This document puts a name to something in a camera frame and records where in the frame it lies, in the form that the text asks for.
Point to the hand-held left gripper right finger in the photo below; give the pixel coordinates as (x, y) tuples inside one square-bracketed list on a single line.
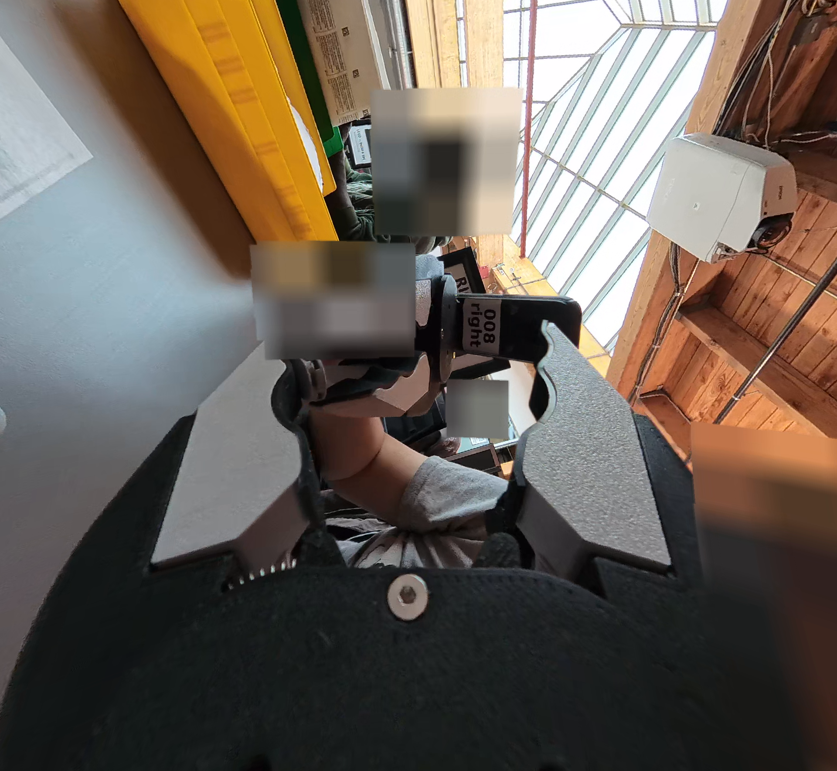
[(588, 457)]

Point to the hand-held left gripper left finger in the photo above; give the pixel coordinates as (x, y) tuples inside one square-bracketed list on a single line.
[(229, 476)]

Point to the white paper sheet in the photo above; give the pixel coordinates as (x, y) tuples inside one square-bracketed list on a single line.
[(306, 130)]

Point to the small grey lego piece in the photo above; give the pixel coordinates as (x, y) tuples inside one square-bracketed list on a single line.
[(312, 382)]

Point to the yellow plastic bin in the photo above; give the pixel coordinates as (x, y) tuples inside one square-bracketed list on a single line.
[(216, 64)]

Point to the green plastic bin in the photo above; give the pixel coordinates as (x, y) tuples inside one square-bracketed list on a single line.
[(294, 19)]

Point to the small marker sign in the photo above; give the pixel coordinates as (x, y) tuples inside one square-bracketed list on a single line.
[(358, 146)]

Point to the white printed cardboard box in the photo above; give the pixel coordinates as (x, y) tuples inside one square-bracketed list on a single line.
[(340, 19)]

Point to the white lego instruction booklet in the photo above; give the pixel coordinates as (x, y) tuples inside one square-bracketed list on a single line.
[(33, 130)]

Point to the red ceiling pipe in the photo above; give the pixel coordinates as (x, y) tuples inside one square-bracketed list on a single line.
[(531, 97)]

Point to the white ceiling projector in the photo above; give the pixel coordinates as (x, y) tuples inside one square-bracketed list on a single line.
[(706, 195)]

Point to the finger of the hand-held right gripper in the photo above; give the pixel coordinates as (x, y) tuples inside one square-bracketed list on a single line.
[(399, 398)]

